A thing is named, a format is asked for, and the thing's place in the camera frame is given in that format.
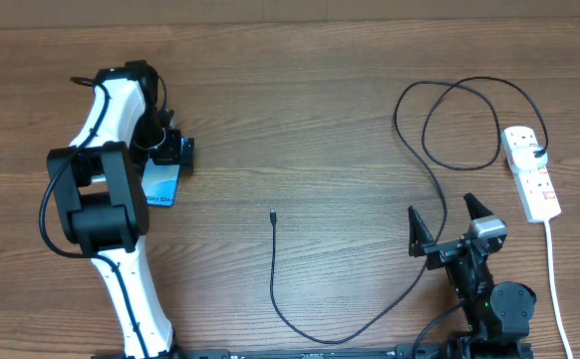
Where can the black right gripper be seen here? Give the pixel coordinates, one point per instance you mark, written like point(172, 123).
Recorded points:
point(420, 244)

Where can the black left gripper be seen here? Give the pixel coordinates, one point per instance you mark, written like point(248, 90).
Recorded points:
point(170, 150)

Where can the blue Galaxy smartphone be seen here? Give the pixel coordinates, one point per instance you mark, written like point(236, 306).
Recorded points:
point(160, 184)

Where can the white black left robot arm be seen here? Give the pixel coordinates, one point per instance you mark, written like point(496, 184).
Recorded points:
point(127, 158)

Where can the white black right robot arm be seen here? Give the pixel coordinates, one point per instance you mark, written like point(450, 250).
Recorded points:
point(497, 314)

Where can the white charger plug adapter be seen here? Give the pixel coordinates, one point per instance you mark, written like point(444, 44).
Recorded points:
point(525, 159)

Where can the white power strip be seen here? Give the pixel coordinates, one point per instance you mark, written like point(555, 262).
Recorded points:
point(535, 188)

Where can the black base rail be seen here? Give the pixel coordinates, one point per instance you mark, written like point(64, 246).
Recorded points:
point(401, 351)

